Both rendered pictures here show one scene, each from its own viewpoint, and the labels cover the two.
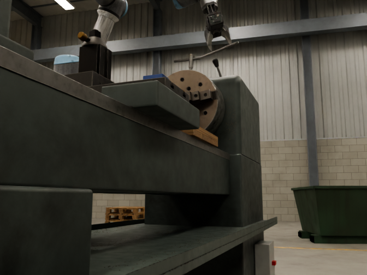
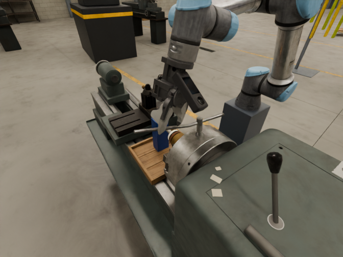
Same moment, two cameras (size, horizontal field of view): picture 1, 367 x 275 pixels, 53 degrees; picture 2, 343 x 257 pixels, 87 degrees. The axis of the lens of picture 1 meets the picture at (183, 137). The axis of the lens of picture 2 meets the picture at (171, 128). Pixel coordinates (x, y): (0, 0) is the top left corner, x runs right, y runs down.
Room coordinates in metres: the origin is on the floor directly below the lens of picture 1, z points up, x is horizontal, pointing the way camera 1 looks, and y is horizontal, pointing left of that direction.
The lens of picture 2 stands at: (1.83, -0.52, 1.69)
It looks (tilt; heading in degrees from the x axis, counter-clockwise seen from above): 39 degrees down; 125
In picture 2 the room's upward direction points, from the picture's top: straight up
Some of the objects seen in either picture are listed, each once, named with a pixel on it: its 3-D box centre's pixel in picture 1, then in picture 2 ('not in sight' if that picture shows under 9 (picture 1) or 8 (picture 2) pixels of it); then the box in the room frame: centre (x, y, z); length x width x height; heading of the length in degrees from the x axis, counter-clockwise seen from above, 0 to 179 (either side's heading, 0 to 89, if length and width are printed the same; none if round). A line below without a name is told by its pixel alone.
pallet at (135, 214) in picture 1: (129, 215); not in sight; (9.66, 1.40, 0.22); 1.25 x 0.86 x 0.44; 168
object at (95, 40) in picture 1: (94, 45); (148, 91); (1.08, 0.28, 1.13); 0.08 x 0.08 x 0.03
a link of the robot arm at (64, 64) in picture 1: (67, 69); (255, 79); (1.66, 0.55, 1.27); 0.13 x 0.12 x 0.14; 162
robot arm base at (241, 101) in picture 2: not in sight; (249, 97); (1.66, 0.55, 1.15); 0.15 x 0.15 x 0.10
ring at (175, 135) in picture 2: not in sight; (179, 141); (1.49, 0.03, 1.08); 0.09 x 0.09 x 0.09; 69
